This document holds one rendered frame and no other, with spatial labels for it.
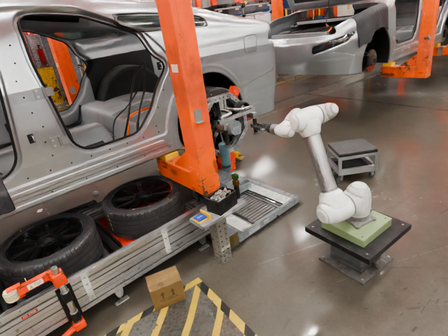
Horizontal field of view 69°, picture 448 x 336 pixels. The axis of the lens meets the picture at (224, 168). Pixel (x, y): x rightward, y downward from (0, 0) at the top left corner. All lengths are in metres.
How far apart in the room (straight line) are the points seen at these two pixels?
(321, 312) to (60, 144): 2.03
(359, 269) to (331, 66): 3.25
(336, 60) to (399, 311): 3.53
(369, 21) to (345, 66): 0.64
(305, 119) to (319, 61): 3.02
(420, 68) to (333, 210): 3.99
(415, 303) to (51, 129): 2.57
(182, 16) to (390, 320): 2.20
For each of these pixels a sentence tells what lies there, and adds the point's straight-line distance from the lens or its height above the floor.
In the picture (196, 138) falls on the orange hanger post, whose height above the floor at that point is 0.99.
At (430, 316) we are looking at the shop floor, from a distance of 2.41.
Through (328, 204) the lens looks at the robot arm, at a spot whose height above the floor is 0.59.
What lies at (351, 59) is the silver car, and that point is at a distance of 5.08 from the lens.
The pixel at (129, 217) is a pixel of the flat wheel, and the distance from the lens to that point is 2.54.
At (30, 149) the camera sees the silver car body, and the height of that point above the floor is 1.12.
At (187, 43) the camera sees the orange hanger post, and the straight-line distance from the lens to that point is 2.22.
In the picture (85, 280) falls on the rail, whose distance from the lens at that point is 2.37.
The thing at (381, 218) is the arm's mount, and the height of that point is 0.36.
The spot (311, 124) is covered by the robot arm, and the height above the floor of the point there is 1.06.
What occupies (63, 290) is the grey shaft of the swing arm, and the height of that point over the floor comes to 0.39.
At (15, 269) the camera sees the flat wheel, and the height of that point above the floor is 0.50.
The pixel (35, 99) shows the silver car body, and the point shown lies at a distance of 2.43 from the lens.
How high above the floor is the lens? 1.73
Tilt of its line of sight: 25 degrees down
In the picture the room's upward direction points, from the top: 8 degrees counter-clockwise
